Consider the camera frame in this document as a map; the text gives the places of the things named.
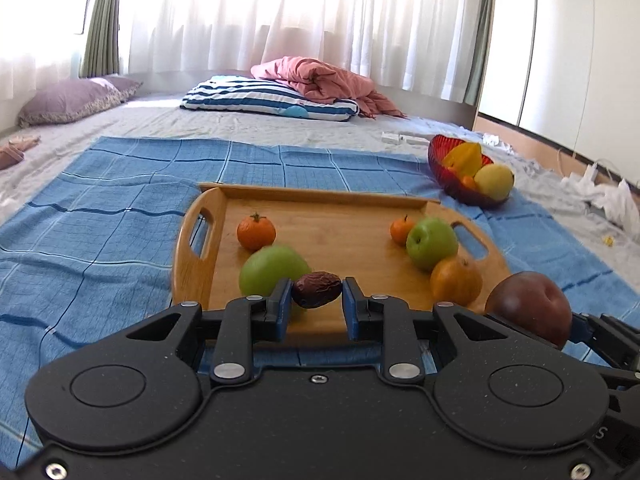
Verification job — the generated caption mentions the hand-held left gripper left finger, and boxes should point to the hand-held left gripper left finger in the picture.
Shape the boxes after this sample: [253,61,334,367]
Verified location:
[125,277,294,385]

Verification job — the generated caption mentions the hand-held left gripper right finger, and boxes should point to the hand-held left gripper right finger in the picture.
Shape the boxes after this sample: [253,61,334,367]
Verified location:
[342,276,507,382]

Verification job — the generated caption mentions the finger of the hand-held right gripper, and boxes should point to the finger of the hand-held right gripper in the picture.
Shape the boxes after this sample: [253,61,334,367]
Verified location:
[564,310,640,378]

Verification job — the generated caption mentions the dried red date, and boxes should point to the dried red date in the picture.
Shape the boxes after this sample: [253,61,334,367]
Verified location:
[291,271,344,309]

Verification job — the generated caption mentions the wooden tray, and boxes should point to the wooden tray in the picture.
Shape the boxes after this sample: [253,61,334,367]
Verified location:
[171,183,512,345]

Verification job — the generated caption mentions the small tangerine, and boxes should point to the small tangerine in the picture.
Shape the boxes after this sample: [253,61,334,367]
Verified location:
[390,215,417,247]
[236,212,277,252]

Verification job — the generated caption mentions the dark red apple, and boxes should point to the dark red apple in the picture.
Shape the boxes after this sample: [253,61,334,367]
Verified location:
[484,270,574,350]

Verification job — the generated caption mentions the green apple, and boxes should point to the green apple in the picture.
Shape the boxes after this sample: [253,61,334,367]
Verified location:
[238,245,313,298]
[405,217,460,272]

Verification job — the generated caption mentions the orange persimmon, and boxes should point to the orange persimmon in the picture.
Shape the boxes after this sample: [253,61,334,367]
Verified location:
[430,256,484,307]

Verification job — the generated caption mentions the white crumpled clothes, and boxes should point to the white crumpled clothes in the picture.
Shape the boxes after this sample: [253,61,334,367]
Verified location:
[560,174,640,242]

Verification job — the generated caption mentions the red glass bowl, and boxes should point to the red glass bowl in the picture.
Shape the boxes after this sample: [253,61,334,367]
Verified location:
[427,134,512,209]

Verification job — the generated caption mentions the white power strip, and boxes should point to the white power strip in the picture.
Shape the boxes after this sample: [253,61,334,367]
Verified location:
[381,131,431,147]

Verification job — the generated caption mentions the yellow starfruit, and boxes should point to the yellow starfruit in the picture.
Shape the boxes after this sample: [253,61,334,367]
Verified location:
[442,142,485,177]

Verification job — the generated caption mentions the yellow pear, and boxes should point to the yellow pear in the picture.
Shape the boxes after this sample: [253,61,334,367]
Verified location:
[473,163,515,201]

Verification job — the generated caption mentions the blue checked blanket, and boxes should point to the blue checked blanket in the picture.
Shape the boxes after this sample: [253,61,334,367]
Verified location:
[0,136,620,463]

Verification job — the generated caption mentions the blue striped pillow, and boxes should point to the blue striped pillow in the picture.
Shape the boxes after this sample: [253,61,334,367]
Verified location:
[180,75,361,123]

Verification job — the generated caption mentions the small white cloth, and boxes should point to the small white cloth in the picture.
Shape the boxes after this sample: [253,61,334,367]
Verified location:
[481,132,517,155]

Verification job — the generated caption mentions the pink crumpled blanket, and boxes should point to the pink crumpled blanket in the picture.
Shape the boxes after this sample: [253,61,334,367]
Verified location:
[250,56,408,120]

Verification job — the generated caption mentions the grey bed sheet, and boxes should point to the grey bed sheet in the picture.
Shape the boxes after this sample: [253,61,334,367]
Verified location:
[0,77,640,291]

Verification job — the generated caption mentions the white wardrobe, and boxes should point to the white wardrobe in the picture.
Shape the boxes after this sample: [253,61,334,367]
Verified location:
[472,0,640,192]

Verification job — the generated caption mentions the white sheer curtain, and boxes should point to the white sheer curtain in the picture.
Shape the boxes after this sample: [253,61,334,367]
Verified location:
[117,0,488,107]
[0,0,101,135]

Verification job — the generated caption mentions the purple pillow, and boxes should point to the purple pillow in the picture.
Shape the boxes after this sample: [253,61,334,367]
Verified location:
[18,76,143,128]

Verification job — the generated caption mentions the grey-green curtain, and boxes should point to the grey-green curtain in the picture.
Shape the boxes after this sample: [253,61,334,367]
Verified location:
[464,0,497,107]
[81,0,124,80]

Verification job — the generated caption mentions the white charger with cable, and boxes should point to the white charger with cable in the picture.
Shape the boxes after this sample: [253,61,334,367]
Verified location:
[557,150,628,183]

